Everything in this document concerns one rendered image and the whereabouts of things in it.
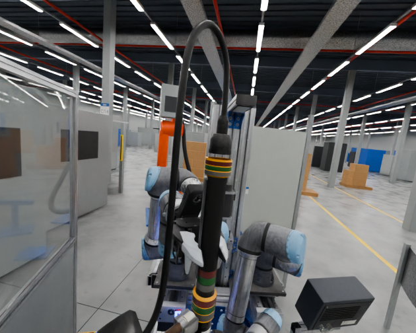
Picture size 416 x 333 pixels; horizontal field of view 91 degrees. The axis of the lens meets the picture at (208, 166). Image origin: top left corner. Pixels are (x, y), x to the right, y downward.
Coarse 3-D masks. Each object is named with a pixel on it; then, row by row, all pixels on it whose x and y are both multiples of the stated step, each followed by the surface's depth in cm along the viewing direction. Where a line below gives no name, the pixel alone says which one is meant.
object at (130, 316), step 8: (128, 312) 46; (112, 320) 43; (120, 320) 44; (128, 320) 45; (136, 320) 46; (104, 328) 41; (112, 328) 42; (120, 328) 43; (128, 328) 44; (136, 328) 45
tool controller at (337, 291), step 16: (304, 288) 92; (320, 288) 87; (336, 288) 88; (352, 288) 89; (304, 304) 91; (320, 304) 82; (336, 304) 83; (352, 304) 84; (368, 304) 87; (304, 320) 90; (320, 320) 85; (336, 320) 88; (352, 320) 90
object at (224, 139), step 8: (224, 120) 31; (224, 128) 31; (216, 136) 31; (224, 136) 31; (216, 144) 31; (224, 144) 31; (208, 152) 33; (216, 152) 31; (224, 152) 31; (200, 328) 35; (208, 328) 36
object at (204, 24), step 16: (192, 32) 25; (192, 48) 25; (224, 48) 29; (224, 64) 30; (224, 80) 31; (224, 96) 31; (176, 112) 25; (224, 112) 32; (176, 128) 26; (176, 144) 26; (176, 160) 26; (176, 176) 27; (160, 288) 28; (160, 304) 28
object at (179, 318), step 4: (184, 312) 35; (176, 316) 34; (180, 316) 34; (176, 320) 33; (180, 320) 33; (184, 320) 33; (192, 320) 33; (196, 320) 34; (184, 324) 33; (188, 324) 33; (192, 324) 33; (196, 324) 34; (184, 328) 32; (188, 328) 32; (192, 328) 33; (196, 328) 34; (180, 332) 33; (184, 332) 32; (188, 332) 32; (192, 332) 33; (196, 332) 34; (200, 332) 34
